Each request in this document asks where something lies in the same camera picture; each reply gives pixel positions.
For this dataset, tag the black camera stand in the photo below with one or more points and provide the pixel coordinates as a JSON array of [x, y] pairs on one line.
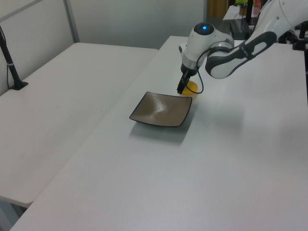
[[299, 44]]

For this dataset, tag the white paper sheets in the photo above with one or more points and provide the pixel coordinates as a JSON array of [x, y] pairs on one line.
[[232, 13]]

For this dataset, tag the grey partition frame post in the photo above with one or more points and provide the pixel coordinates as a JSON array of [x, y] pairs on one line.
[[72, 21]]

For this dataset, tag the black pole stand with base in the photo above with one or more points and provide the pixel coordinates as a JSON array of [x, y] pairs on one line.
[[20, 85]]

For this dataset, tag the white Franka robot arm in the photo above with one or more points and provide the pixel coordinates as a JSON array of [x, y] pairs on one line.
[[223, 65]]

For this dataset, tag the black box device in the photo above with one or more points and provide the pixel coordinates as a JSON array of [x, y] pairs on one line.
[[238, 30]]

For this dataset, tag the square brown ceramic plate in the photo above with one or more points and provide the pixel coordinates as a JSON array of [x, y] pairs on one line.
[[161, 110]]

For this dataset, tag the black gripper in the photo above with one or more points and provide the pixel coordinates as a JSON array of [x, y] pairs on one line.
[[188, 71]]

